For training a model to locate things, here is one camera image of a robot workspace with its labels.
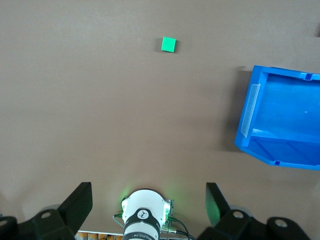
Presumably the blue plastic storage bin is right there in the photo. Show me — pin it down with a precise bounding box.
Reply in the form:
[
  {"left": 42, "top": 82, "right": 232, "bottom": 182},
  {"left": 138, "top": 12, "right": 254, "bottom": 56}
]
[{"left": 234, "top": 65, "right": 320, "bottom": 172}]

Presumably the metal base mounting bracket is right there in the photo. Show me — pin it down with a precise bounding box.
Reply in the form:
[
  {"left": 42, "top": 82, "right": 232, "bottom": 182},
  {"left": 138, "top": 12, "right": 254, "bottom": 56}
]
[{"left": 163, "top": 198, "right": 175, "bottom": 227}]

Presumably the green cube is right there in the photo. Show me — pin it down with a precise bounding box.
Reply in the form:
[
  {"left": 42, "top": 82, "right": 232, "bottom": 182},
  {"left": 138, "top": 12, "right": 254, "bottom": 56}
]
[{"left": 161, "top": 36, "right": 179, "bottom": 54}]

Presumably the orange objects pile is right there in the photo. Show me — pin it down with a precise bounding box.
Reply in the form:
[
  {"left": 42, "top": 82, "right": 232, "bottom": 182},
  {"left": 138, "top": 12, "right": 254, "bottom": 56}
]
[{"left": 76, "top": 231, "right": 125, "bottom": 240}]

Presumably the black base cable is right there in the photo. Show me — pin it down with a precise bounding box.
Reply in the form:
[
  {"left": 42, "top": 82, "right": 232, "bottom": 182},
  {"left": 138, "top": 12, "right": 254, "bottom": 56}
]
[{"left": 166, "top": 216, "right": 196, "bottom": 240}]

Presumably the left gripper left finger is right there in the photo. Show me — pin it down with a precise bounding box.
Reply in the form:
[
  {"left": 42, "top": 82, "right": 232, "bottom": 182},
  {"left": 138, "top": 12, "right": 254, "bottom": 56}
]
[{"left": 0, "top": 181, "right": 94, "bottom": 240}]

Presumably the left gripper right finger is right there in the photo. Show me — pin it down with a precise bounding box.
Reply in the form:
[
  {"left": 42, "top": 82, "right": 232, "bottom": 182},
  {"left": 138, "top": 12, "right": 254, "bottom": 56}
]
[{"left": 197, "top": 182, "right": 313, "bottom": 240}]

